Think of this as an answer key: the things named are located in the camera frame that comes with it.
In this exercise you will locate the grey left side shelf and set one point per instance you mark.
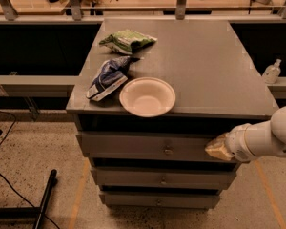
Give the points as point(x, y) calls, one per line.
point(37, 86)

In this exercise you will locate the grey drawer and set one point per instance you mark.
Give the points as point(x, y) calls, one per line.
point(160, 200)
point(149, 146)
point(135, 177)

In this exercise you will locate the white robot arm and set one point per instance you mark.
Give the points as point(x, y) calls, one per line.
point(248, 142)

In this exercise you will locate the grey shelf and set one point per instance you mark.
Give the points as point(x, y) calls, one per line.
point(37, 86)
point(278, 89)

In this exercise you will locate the grey top drawer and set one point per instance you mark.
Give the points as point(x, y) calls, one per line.
point(149, 146)

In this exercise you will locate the white paper bowl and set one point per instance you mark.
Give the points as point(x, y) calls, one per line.
point(147, 97)

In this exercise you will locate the blue chip bag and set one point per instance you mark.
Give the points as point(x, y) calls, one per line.
point(111, 75)

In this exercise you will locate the grey middle drawer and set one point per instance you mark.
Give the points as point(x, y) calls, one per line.
point(135, 177)

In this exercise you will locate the grey bottom drawer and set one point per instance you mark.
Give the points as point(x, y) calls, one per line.
point(160, 200)

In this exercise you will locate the grey wooden cabinet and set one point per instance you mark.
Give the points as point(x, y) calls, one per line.
point(215, 82)

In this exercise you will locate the clear sanitizer bottle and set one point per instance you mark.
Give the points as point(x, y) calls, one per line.
point(272, 73)

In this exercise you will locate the green chip bag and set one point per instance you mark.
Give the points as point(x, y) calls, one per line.
point(126, 41)

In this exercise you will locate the grey right side shelf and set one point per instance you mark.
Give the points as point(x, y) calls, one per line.
point(278, 89)

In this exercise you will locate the yellow foam-covered gripper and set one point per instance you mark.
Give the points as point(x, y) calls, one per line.
point(236, 142)

